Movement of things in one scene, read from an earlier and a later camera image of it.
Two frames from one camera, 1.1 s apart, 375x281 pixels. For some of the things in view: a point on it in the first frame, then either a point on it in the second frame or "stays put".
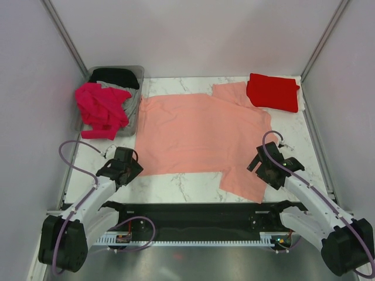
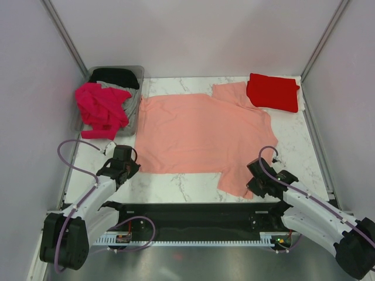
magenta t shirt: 102,108 stays put
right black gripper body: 262,171 to 255,186
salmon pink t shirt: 219,134 stays put
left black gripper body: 133,169 stays put
